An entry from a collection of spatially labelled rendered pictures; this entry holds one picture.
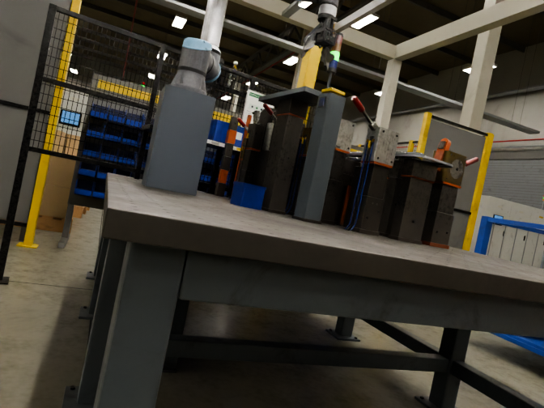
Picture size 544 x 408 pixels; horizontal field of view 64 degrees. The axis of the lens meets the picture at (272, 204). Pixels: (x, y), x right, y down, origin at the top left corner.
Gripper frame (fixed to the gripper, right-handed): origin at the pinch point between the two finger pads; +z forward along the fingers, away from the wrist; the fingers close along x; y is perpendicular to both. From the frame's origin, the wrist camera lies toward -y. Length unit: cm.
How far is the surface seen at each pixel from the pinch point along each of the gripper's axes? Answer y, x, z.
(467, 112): -353, 693, -194
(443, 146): 51, 28, 28
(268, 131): -24.6, 0.7, 29.0
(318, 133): 36, -20, 35
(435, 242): 54, 32, 64
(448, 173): 54, 30, 38
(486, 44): -340, 691, -331
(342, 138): 24.6, 2.2, 31.4
